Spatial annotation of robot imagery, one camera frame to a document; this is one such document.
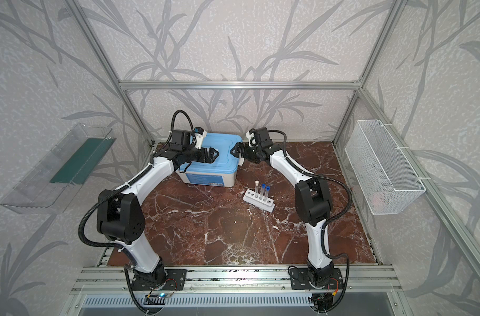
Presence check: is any clear acrylic wall shelf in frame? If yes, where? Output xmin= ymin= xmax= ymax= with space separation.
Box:
xmin=0 ymin=123 xmax=116 ymax=215

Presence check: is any white plastic storage bin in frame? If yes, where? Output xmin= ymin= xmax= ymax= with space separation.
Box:
xmin=177 ymin=171 xmax=237 ymax=187

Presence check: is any white wire mesh basket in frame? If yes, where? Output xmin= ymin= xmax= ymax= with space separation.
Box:
xmin=345 ymin=120 xmax=426 ymax=215

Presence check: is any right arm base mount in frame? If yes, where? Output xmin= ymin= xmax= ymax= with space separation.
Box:
xmin=287 ymin=263 xmax=347 ymax=290

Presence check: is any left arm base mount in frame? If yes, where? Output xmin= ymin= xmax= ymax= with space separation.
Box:
xmin=131 ymin=269 xmax=187 ymax=291

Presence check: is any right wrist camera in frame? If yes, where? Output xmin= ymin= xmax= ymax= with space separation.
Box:
xmin=246 ymin=131 xmax=256 ymax=147

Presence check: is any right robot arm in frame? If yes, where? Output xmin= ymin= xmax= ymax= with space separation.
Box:
xmin=230 ymin=128 xmax=352 ymax=289

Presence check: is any aluminium front rail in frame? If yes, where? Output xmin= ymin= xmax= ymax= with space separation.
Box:
xmin=70 ymin=265 xmax=403 ymax=294

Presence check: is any blue plastic bin lid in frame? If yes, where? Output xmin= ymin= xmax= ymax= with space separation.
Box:
xmin=187 ymin=133 xmax=242 ymax=174

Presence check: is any white test tube rack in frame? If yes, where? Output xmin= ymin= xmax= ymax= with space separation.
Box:
xmin=243 ymin=190 xmax=275 ymax=213

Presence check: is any blue-capped test tube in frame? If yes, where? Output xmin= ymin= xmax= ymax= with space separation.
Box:
xmin=259 ymin=184 xmax=266 ymax=200
xmin=263 ymin=186 xmax=270 ymax=201

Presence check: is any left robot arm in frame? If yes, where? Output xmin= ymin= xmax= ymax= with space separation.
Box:
xmin=78 ymin=123 xmax=219 ymax=288

